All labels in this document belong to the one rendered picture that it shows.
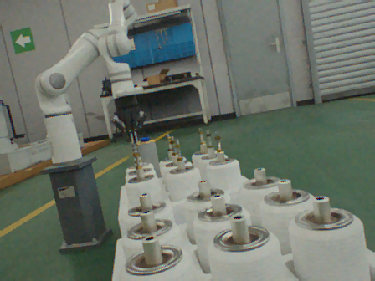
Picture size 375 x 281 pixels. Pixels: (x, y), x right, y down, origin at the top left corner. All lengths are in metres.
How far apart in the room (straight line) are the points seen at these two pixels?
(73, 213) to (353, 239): 1.00
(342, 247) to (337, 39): 5.84
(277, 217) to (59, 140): 0.88
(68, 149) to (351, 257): 1.00
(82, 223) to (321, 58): 5.35
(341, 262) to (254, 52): 5.71
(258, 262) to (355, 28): 5.99
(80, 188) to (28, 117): 5.99
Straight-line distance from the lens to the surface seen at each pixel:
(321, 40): 6.21
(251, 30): 6.17
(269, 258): 0.47
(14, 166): 3.58
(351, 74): 6.29
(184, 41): 6.09
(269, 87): 6.11
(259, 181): 0.73
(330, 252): 0.50
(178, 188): 0.98
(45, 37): 7.05
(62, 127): 1.29
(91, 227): 1.32
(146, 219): 0.58
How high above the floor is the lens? 0.45
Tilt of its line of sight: 7 degrees down
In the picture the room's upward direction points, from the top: 10 degrees counter-clockwise
